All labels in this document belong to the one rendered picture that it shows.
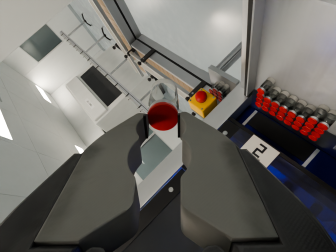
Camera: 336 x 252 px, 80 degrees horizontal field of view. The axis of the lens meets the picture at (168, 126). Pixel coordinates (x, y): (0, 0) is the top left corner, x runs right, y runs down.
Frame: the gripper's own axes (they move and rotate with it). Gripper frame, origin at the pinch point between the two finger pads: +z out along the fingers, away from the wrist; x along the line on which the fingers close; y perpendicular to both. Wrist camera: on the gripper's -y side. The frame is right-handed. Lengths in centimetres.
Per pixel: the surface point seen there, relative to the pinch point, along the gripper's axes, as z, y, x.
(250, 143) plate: 37, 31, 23
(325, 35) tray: 26.4, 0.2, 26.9
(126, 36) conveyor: 108, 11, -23
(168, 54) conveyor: 93, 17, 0
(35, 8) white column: 135, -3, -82
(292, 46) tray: 32.3, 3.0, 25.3
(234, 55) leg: 85, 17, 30
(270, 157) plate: 32, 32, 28
